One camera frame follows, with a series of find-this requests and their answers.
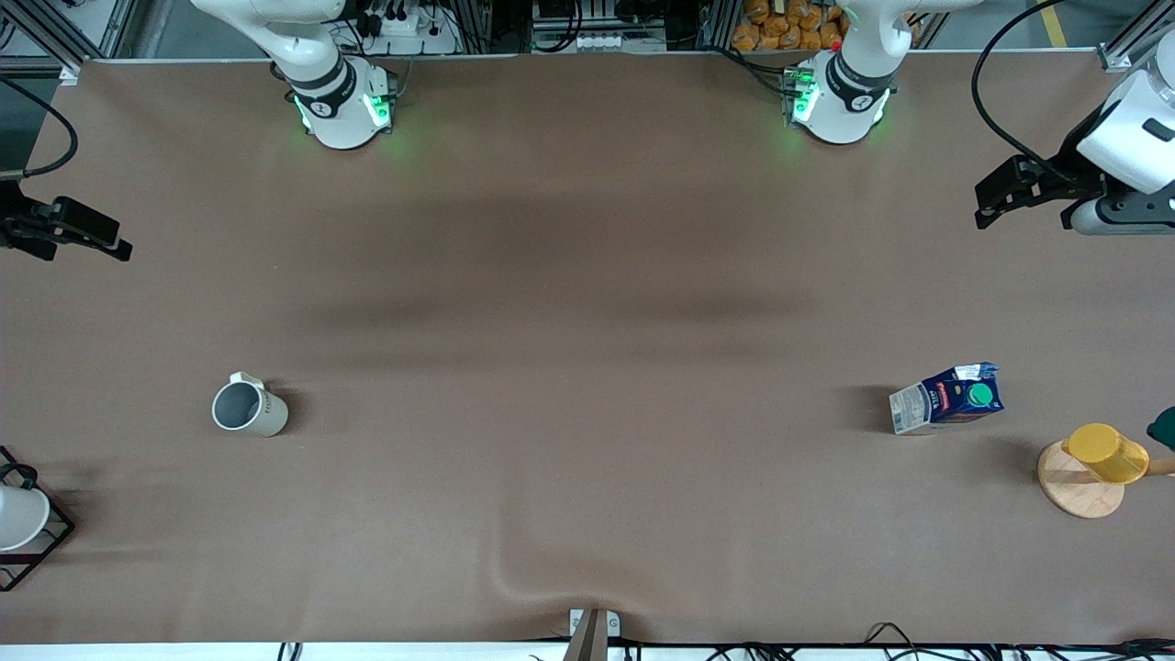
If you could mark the yellow cup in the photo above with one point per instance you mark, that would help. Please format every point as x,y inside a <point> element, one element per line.
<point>1109,453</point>

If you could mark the brown table cover sheet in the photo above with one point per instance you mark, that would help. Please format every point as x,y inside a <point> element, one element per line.
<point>587,275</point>

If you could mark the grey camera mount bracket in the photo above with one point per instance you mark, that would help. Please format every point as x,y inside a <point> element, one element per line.
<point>594,633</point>

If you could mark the blue white milk carton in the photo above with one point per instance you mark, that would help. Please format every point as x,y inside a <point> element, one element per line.
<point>945,401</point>

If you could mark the white power strip with plugs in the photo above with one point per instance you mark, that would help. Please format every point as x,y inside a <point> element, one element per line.
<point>413,32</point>

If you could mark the long white power strip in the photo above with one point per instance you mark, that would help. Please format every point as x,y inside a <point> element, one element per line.
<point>615,42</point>

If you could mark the orange bread roll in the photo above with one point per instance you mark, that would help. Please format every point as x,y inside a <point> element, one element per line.
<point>791,39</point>
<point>757,11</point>
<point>745,39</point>
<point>829,35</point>

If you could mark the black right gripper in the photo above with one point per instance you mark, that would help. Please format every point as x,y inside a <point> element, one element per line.
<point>16,228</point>

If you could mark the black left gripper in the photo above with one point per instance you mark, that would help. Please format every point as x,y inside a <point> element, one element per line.
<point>1071,176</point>

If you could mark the white mug with grey inside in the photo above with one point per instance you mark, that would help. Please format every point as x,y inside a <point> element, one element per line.
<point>252,408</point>

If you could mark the round wooden mug stand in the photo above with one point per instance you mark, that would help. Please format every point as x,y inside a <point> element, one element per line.
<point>1079,491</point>

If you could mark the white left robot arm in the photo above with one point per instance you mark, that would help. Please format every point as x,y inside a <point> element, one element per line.
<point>840,115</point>

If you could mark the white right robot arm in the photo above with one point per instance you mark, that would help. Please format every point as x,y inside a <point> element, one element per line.
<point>340,115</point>

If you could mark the dark green cup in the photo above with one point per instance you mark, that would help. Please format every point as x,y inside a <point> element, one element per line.
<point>1164,429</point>

